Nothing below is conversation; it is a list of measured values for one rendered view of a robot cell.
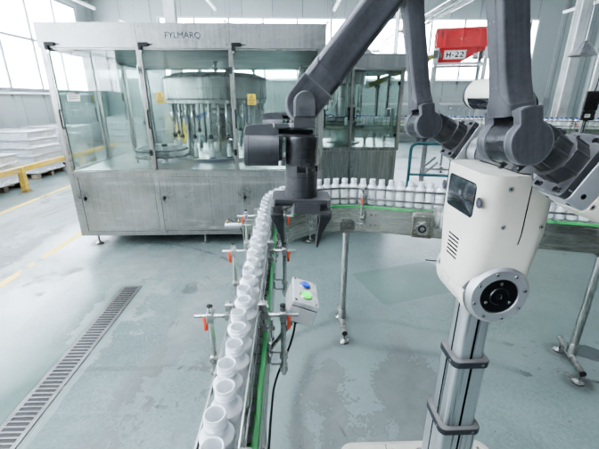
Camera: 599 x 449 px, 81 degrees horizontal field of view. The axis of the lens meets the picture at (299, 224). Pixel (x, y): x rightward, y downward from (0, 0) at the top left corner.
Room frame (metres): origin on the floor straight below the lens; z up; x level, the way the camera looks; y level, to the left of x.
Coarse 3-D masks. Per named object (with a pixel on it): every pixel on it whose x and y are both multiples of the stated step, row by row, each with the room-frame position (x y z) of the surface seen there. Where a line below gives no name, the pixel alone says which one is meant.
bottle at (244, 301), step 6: (240, 300) 0.81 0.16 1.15; (246, 300) 0.81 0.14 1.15; (240, 306) 0.78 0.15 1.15; (246, 306) 0.78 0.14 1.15; (246, 312) 0.78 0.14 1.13; (252, 312) 0.79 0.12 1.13; (252, 318) 0.78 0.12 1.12; (252, 324) 0.78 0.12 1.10; (252, 330) 0.78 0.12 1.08; (252, 336) 0.78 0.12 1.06
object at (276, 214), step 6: (276, 210) 0.60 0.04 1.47; (282, 210) 0.60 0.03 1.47; (276, 216) 0.58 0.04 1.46; (282, 216) 0.58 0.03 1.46; (276, 222) 0.58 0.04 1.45; (282, 222) 0.58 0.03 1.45; (276, 228) 0.59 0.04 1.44; (282, 228) 0.59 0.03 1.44; (282, 234) 0.59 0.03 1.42; (282, 240) 0.60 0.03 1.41; (282, 246) 0.61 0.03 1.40
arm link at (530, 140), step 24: (504, 0) 0.64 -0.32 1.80; (528, 0) 0.64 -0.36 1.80; (504, 24) 0.64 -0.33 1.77; (528, 24) 0.64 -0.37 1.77; (504, 48) 0.63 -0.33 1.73; (528, 48) 0.64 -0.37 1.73; (504, 72) 0.63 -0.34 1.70; (528, 72) 0.63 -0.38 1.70; (504, 96) 0.63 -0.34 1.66; (528, 96) 0.63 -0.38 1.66; (504, 120) 0.67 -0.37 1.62; (528, 120) 0.60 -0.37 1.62; (480, 144) 0.67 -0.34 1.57; (504, 144) 0.61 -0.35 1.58; (528, 144) 0.59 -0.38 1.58; (552, 144) 0.60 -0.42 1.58
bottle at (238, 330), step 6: (234, 324) 0.69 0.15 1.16; (240, 324) 0.70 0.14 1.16; (234, 330) 0.69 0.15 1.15; (240, 330) 0.70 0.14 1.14; (246, 330) 0.68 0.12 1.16; (234, 336) 0.66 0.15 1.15; (240, 336) 0.66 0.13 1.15; (246, 336) 0.68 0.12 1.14; (246, 342) 0.67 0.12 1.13; (246, 348) 0.66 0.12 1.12; (252, 360) 0.68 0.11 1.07; (252, 366) 0.67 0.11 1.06; (252, 372) 0.67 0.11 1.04
